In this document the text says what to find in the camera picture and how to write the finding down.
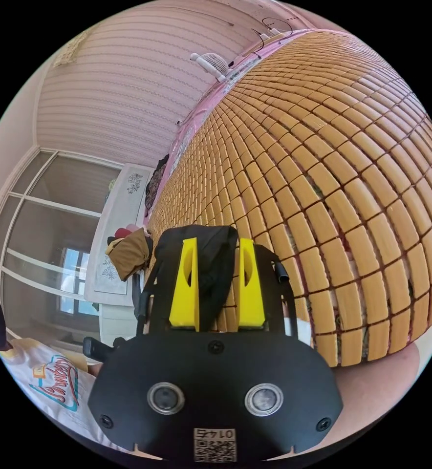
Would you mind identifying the black long sleeve dress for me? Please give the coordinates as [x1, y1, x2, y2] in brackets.
[152, 225, 239, 333]

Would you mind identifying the window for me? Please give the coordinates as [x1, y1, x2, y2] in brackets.
[0, 146, 126, 332]

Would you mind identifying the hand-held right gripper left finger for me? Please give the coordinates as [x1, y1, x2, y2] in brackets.
[169, 237, 201, 331]

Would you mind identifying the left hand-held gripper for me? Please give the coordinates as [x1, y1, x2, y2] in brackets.
[82, 336, 126, 364]

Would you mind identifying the white fan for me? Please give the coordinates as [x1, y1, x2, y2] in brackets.
[189, 52, 230, 83]

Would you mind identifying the pile of clothes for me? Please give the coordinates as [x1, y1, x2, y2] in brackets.
[105, 226, 154, 283]

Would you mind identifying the bed with woven mat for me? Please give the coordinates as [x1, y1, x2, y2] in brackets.
[144, 27, 432, 368]

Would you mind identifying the white cupboard with flower print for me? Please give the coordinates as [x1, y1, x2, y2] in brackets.
[83, 163, 155, 346]

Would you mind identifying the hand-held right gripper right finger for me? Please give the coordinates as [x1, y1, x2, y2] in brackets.
[238, 238, 266, 327]

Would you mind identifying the dark patterned cloth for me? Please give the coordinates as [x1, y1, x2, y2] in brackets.
[144, 153, 170, 217]

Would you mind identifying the person's body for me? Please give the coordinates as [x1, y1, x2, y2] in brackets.
[0, 237, 129, 456]

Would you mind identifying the black cable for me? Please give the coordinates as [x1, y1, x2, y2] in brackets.
[251, 17, 294, 56]

